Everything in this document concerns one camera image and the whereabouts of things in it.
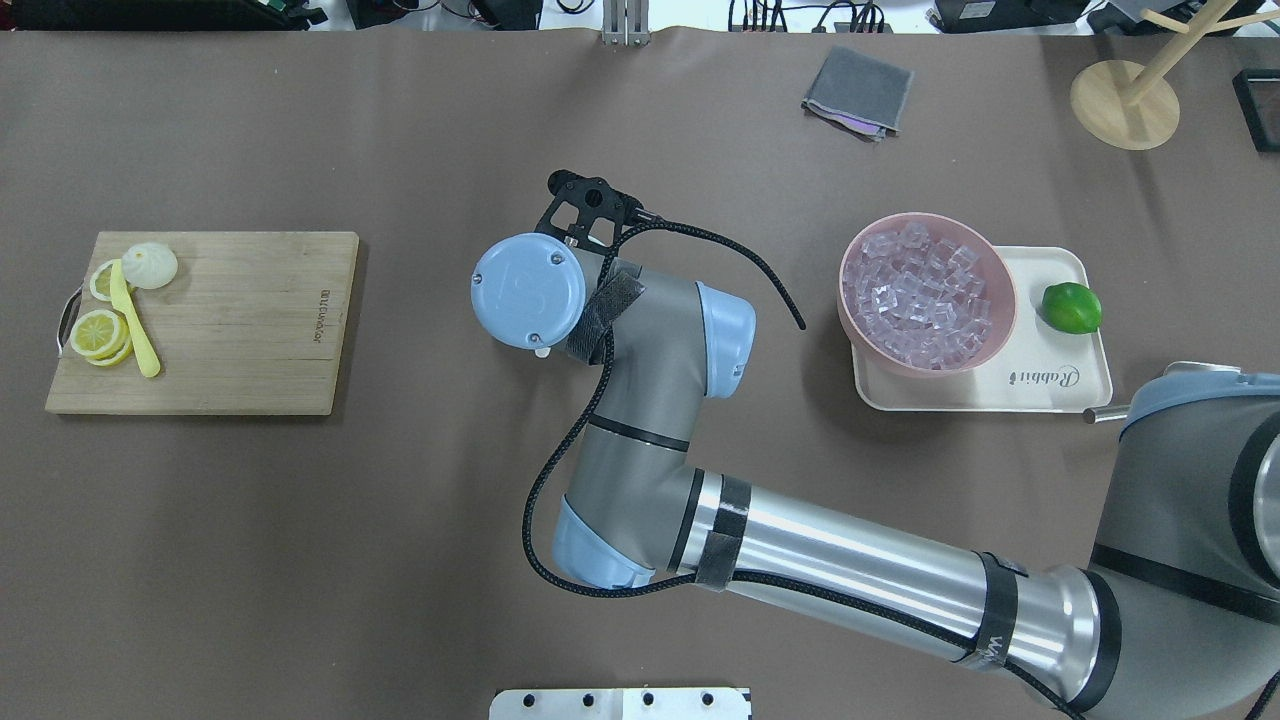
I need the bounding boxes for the wooden mug tree stand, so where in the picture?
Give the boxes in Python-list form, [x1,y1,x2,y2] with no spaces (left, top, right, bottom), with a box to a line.
[1069,1,1279,151]

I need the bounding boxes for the beige plastic tray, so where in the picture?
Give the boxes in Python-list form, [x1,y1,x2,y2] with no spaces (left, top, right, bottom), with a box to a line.
[851,246,1112,414]

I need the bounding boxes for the lemon slice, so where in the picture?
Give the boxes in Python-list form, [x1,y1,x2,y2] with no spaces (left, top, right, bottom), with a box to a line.
[69,309,131,361]
[88,259,116,304]

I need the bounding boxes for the yellow plastic knife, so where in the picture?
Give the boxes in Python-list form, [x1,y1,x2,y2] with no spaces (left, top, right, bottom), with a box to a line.
[109,259,163,378]

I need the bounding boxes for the metal ice scoop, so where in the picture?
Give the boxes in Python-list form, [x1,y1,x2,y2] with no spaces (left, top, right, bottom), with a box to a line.
[1082,360,1242,424]

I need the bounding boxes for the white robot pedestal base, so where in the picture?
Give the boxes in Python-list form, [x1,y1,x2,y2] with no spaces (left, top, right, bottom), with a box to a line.
[488,685,754,719]

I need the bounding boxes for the aluminium frame post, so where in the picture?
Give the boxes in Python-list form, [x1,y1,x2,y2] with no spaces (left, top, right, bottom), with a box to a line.
[602,0,652,47]

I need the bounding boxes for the bamboo cutting board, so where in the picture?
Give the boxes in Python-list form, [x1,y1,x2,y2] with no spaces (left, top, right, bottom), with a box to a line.
[45,231,360,415]

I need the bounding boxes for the green lime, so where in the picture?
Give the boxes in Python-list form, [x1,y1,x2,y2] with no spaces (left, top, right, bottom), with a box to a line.
[1041,282,1103,334]

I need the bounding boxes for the grey folded cloth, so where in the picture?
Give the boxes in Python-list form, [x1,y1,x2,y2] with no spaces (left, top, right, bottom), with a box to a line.
[801,47,915,142]

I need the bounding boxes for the pink bowl of ice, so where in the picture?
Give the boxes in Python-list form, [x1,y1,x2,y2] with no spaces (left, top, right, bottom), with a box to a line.
[837,211,1018,378]

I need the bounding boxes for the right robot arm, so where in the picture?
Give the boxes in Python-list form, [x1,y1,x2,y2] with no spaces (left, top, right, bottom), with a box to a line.
[470,233,1277,719]

